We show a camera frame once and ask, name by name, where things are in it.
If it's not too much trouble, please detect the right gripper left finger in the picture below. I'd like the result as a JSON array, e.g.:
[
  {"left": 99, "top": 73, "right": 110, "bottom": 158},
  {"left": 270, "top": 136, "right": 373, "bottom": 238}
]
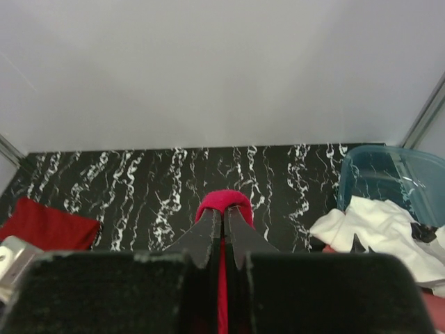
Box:
[{"left": 1, "top": 209, "right": 221, "bottom": 333}]

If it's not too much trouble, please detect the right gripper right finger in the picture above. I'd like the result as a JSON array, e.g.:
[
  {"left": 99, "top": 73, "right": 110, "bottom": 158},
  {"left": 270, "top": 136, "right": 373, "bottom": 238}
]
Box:
[{"left": 223, "top": 207, "right": 435, "bottom": 333}]

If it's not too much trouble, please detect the bright pink-red t-shirt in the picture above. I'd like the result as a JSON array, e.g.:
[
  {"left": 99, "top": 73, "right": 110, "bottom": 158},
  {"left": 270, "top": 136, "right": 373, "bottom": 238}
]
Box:
[{"left": 195, "top": 189, "right": 255, "bottom": 334}]

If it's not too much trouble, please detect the white black printed t-shirt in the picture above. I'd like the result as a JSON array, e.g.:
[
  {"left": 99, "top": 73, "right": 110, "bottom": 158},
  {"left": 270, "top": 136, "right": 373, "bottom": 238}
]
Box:
[{"left": 310, "top": 196, "right": 444, "bottom": 297}]

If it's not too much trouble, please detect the folded dark red t-shirt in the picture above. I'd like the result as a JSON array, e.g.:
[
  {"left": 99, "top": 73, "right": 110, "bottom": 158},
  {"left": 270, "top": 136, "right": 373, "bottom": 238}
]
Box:
[{"left": 1, "top": 198, "right": 101, "bottom": 251}]

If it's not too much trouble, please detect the blue transparent plastic bin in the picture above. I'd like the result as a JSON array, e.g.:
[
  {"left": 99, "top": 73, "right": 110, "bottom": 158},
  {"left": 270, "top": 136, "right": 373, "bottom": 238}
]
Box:
[{"left": 337, "top": 145, "right": 444, "bottom": 228}]

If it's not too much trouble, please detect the left aluminium frame post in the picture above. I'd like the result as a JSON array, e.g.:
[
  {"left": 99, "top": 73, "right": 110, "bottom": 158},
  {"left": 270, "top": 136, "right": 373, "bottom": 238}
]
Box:
[{"left": 0, "top": 134, "right": 24, "bottom": 168}]

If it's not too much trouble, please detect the aluminium frame post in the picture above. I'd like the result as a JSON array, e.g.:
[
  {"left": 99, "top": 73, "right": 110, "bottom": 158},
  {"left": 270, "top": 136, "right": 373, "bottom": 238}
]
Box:
[
  {"left": 0, "top": 134, "right": 24, "bottom": 168},
  {"left": 399, "top": 74, "right": 444, "bottom": 149}
]

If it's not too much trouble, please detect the right aluminium frame post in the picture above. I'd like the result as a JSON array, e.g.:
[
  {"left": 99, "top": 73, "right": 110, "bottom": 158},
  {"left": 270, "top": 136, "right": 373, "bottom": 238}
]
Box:
[{"left": 399, "top": 74, "right": 444, "bottom": 149}]

